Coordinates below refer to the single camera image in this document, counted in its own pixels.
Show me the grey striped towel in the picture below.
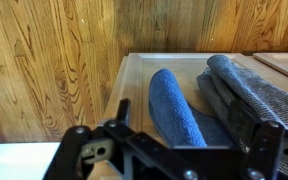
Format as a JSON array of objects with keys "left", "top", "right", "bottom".
[{"left": 196, "top": 54, "right": 288, "bottom": 180}]

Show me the blue terry cloth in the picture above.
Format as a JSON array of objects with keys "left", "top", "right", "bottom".
[{"left": 148, "top": 68, "right": 235, "bottom": 148}]

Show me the plain cabinet door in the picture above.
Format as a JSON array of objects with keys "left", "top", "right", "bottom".
[{"left": 252, "top": 51, "right": 288, "bottom": 86}]

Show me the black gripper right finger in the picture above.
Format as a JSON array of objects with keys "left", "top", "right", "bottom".
[{"left": 227, "top": 98, "right": 288, "bottom": 180}]

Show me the wooden base cabinet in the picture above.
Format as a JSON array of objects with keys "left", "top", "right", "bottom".
[{"left": 98, "top": 51, "right": 288, "bottom": 180}]

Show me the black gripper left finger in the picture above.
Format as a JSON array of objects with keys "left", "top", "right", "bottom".
[{"left": 43, "top": 97, "right": 200, "bottom": 180}]

